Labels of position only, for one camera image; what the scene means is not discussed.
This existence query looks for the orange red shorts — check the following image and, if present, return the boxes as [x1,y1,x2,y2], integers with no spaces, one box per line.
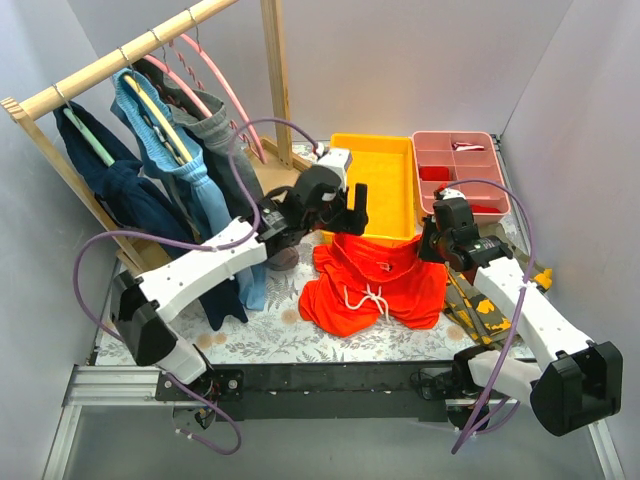
[298,234,448,337]

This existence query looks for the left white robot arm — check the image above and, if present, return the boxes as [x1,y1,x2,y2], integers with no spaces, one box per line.
[111,165,368,400]

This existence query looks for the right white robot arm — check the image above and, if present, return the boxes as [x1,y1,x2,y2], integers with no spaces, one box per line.
[419,189,623,436]

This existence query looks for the empty pink hanger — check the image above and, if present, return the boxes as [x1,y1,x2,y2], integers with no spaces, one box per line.
[169,33,267,165]

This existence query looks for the camouflage shorts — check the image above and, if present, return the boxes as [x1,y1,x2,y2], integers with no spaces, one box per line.
[443,223,552,349]

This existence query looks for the grey shorts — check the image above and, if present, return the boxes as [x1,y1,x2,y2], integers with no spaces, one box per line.
[134,59,264,218]

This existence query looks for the yellow hanger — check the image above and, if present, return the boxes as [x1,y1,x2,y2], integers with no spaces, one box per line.
[123,74,192,165]

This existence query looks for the light blue shorts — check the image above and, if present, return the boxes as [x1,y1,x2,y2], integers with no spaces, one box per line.
[110,68,268,311]

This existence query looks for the navy blue shorts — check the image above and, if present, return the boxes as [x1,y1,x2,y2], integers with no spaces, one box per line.
[52,101,249,331]

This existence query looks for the pink hanger with grey shorts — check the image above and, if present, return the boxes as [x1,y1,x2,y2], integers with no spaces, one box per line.
[143,54,212,118]

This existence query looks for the mint green hanger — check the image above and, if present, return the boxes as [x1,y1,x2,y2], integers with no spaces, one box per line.
[63,106,115,167]

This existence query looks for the red cloth in organizer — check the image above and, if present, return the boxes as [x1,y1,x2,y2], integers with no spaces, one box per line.
[471,204,502,215]

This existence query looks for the red item in organizer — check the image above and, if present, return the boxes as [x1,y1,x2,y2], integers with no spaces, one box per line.
[418,165,451,182]

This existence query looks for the yellow plastic bin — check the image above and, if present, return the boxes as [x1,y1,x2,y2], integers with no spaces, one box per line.
[330,133,416,246]

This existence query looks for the pink compartment organizer box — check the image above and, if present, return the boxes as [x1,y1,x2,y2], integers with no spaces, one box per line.
[411,131,511,225]

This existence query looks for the red white packet in organizer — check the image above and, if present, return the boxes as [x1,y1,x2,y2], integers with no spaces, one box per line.
[452,142,485,152]

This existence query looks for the floral table mat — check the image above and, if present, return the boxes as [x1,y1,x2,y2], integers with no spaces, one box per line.
[96,140,559,366]

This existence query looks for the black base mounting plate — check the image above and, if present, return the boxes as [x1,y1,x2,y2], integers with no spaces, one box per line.
[154,362,519,424]

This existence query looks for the wooden clothes rack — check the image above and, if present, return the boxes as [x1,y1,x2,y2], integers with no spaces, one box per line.
[0,0,322,303]

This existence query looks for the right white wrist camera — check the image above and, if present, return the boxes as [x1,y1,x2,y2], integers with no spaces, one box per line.
[434,184,465,201]

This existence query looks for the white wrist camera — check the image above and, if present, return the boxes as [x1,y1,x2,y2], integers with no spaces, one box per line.
[316,147,353,190]
[434,184,465,201]

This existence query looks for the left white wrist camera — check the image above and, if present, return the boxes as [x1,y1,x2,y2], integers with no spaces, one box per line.
[316,147,353,190]

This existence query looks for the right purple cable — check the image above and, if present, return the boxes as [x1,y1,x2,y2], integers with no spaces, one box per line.
[442,178,532,455]

